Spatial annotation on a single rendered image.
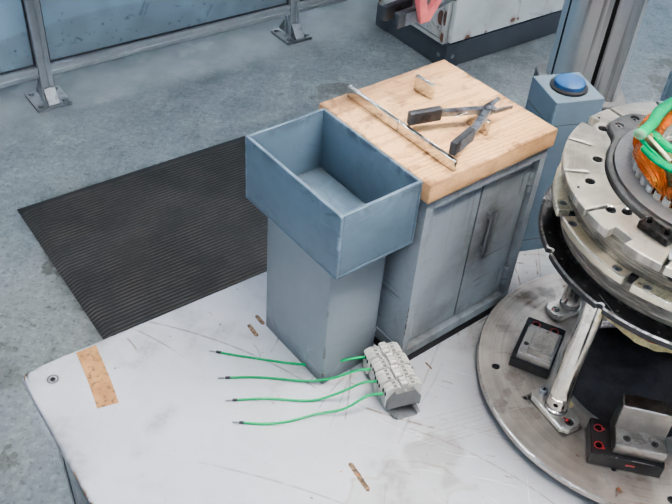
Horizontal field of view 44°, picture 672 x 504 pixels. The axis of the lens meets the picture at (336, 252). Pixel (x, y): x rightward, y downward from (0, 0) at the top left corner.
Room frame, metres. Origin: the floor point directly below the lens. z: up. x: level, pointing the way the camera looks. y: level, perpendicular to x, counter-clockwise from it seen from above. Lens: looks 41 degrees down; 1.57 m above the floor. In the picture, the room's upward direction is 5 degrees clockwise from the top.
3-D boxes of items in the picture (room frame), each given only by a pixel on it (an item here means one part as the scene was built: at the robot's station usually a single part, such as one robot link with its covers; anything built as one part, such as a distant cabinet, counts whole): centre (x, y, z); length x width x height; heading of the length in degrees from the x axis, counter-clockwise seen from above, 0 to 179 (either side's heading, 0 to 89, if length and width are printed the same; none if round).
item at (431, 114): (0.79, -0.08, 1.09); 0.04 x 0.01 x 0.02; 116
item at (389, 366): (0.66, -0.08, 0.80); 0.10 x 0.05 x 0.04; 23
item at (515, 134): (0.83, -0.10, 1.05); 0.20 x 0.19 x 0.02; 131
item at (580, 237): (0.63, -0.25, 1.06); 0.09 x 0.04 x 0.01; 39
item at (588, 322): (0.63, -0.27, 0.91); 0.02 x 0.02 x 0.21
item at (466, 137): (0.74, -0.12, 1.09); 0.04 x 0.01 x 0.02; 146
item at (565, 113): (0.98, -0.28, 0.91); 0.07 x 0.07 x 0.25; 19
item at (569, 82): (0.98, -0.28, 1.04); 0.04 x 0.04 x 0.01
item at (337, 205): (0.72, 0.01, 0.92); 0.17 x 0.11 x 0.28; 41
